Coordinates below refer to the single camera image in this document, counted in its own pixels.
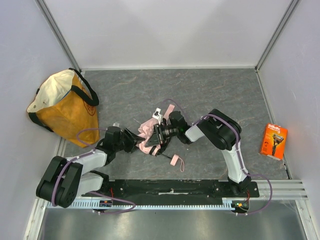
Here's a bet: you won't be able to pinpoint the pink and black folding umbrella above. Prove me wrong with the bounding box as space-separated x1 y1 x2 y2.
137 104 185 173

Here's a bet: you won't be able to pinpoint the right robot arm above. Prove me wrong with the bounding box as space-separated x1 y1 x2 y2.
145 109 251 192

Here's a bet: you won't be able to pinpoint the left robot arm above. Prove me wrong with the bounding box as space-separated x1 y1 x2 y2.
35 126 146 208

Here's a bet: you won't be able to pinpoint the orange razor box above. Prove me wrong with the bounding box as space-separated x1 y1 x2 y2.
260 123 288 161

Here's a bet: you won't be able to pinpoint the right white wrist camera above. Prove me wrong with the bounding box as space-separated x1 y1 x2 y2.
152 107 163 125

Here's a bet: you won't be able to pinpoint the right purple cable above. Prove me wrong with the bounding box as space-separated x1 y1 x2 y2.
162 99 273 216

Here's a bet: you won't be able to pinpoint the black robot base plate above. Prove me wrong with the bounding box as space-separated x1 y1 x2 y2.
98 179 260 204

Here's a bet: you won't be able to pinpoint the light blue cable duct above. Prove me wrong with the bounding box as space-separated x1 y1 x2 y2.
46 198 237 210

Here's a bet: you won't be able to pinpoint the yellow tote bag black handles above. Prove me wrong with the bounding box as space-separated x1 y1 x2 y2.
26 68 100 148

